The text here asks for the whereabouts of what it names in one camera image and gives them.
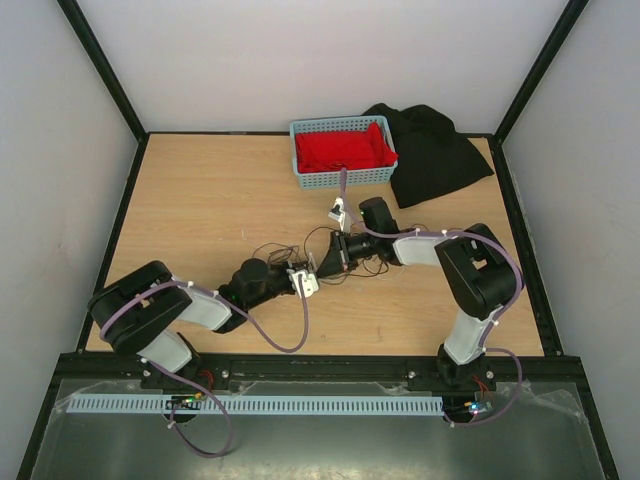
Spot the red cloth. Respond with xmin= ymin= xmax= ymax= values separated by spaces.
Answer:
xmin=294 ymin=123 xmax=398 ymax=173

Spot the grey slotted cable duct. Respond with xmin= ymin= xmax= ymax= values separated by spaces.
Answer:
xmin=65 ymin=394 xmax=443 ymax=417

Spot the black cloth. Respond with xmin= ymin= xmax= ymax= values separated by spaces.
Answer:
xmin=364 ymin=103 xmax=494 ymax=209

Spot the blue perforated plastic basket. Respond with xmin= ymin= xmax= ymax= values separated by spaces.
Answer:
xmin=289 ymin=115 xmax=398 ymax=189

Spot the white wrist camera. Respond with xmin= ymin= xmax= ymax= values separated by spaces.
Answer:
xmin=328 ymin=197 xmax=350 ymax=233
xmin=287 ymin=269 xmax=320 ymax=298

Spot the black metal frame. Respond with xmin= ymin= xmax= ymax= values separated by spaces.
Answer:
xmin=14 ymin=0 xmax=621 ymax=480

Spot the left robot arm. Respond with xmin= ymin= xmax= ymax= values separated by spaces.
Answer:
xmin=87 ymin=258 xmax=319 ymax=388

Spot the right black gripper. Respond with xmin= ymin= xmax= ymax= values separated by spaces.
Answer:
xmin=316 ymin=229 xmax=379 ymax=278

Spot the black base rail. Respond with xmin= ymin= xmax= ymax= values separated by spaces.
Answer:
xmin=54 ymin=351 xmax=586 ymax=391

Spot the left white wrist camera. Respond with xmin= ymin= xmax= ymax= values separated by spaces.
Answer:
xmin=287 ymin=269 xmax=320 ymax=298

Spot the black wire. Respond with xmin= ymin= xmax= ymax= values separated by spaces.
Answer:
xmin=254 ymin=224 xmax=401 ymax=286

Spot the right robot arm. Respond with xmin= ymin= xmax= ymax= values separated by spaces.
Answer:
xmin=317 ymin=197 xmax=524 ymax=389

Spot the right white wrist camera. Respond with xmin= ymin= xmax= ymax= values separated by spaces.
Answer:
xmin=328 ymin=197 xmax=350 ymax=233

